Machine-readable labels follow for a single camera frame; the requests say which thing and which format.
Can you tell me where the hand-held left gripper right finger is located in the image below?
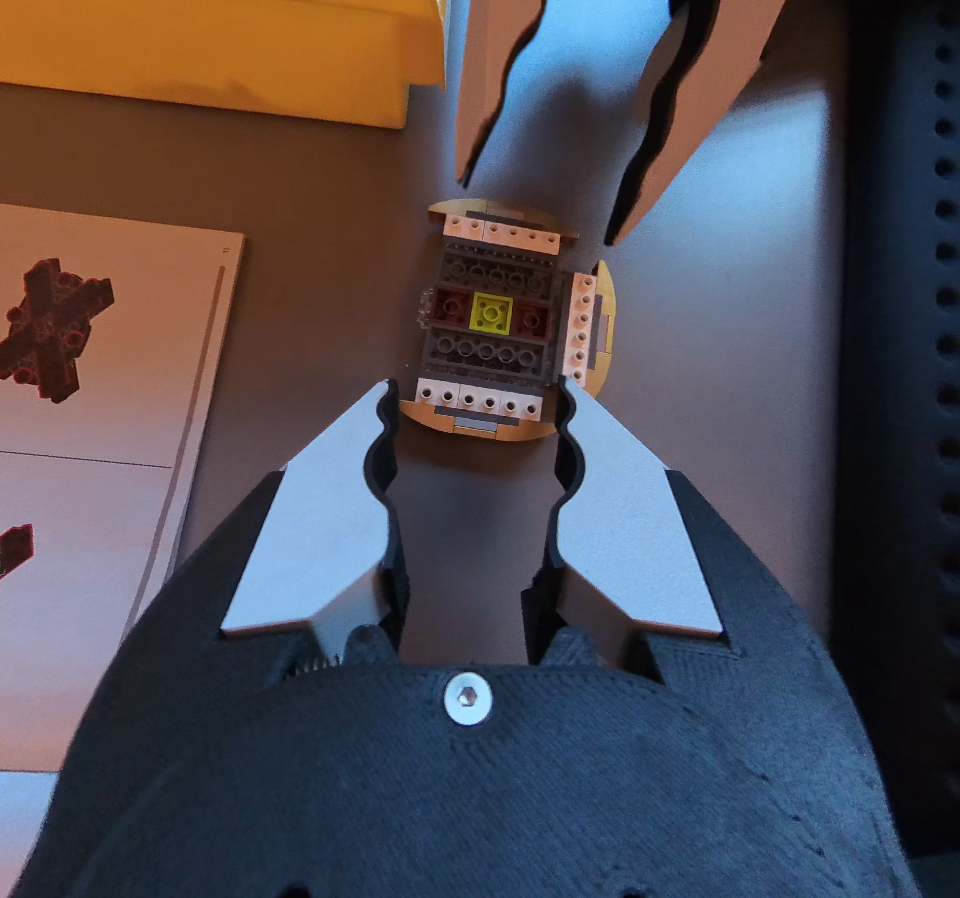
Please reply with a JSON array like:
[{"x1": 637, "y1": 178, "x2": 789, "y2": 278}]
[{"x1": 523, "y1": 377, "x2": 726, "y2": 668}]

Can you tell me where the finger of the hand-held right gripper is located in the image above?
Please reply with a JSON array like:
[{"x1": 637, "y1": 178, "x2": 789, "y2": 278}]
[
  {"x1": 602, "y1": 0, "x2": 816, "y2": 248},
  {"x1": 454, "y1": 0, "x2": 573, "y2": 190}
]

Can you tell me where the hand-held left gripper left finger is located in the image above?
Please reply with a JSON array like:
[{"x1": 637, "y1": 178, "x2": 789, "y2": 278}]
[{"x1": 219, "y1": 379, "x2": 411, "y2": 661}]

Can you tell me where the toy brick model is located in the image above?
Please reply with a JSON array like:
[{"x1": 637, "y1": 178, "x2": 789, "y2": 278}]
[{"x1": 399, "y1": 197, "x2": 618, "y2": 443}]

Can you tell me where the grey desk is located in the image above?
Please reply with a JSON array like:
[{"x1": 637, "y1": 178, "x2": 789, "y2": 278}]
[{"x1": 0, "y1": 0, "x2": 852, "y2": 839}]

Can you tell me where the printed instruction sheet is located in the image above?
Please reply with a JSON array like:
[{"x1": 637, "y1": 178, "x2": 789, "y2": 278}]
[{"x1": 0, "y1": 202, "x2": 246, "y2": 773}]

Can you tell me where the black perforated panel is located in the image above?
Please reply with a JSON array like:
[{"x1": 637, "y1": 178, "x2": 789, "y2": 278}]
[{"x1": 828, "y1": 0, "x2": 960, "y2": 862}]

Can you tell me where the yellow plastic bin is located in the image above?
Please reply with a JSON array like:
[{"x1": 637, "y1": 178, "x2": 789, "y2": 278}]
[{"x1": 0, "y1": 0, "x2": 453, "y2": 131}]

